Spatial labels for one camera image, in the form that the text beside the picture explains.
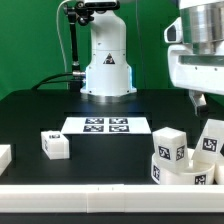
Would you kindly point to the white right fence piece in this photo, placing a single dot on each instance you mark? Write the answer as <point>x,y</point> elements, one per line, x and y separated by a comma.
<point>219,172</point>

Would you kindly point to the white fence piece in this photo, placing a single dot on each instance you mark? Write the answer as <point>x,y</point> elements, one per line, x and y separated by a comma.
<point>5,157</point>
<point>219,172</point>

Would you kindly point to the white front fence bar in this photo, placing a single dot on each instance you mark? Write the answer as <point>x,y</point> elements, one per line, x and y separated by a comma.
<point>111,198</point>

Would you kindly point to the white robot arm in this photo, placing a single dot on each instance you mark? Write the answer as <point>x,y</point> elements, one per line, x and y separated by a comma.
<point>195,54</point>

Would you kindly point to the white marker base sheet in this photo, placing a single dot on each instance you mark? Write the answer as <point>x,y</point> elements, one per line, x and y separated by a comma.
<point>106,125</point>

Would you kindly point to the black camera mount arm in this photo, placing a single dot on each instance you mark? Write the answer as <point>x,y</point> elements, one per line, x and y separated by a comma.
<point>78,13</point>

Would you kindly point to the white left fence piece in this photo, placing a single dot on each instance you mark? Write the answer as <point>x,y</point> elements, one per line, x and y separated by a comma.
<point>5,157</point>

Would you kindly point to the white round stool seat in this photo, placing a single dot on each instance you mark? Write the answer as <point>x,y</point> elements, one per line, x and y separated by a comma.
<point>197,173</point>

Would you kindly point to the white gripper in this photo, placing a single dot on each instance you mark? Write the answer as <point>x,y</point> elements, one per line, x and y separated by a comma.
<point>197,73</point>

